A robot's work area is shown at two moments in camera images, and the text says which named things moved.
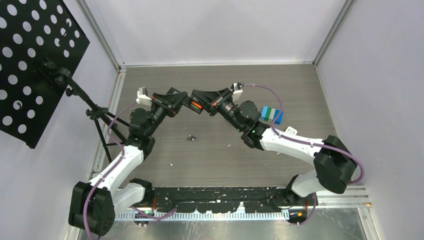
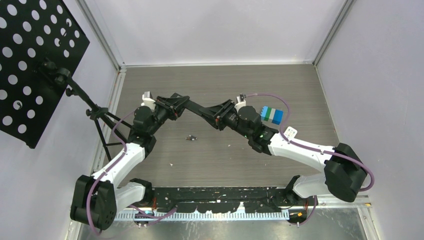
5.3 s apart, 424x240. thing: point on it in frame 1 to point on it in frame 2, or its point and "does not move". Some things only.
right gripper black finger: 207,99 to 211,114
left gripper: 170,103 does not move
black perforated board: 41,44 does not move
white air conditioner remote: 291,131 does not move
